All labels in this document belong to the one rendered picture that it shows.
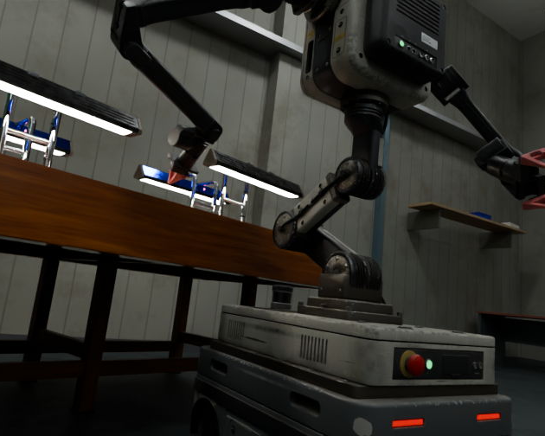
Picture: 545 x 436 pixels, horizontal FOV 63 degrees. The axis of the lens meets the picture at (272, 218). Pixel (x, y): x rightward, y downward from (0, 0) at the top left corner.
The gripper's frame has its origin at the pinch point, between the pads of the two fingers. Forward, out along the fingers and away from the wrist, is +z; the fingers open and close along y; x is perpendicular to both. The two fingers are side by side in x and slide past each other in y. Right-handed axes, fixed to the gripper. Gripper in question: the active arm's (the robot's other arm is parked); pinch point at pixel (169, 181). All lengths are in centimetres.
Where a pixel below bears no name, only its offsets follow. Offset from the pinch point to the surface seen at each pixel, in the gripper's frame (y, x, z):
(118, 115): 13.6, -28.1, -0.9
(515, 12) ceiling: -578, -345, -226
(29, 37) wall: -8, -245, 87
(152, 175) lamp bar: -37, -62, 44
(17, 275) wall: -28, -107, 192
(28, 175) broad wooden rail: 48, 18, -3
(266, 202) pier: -204, -133, 89
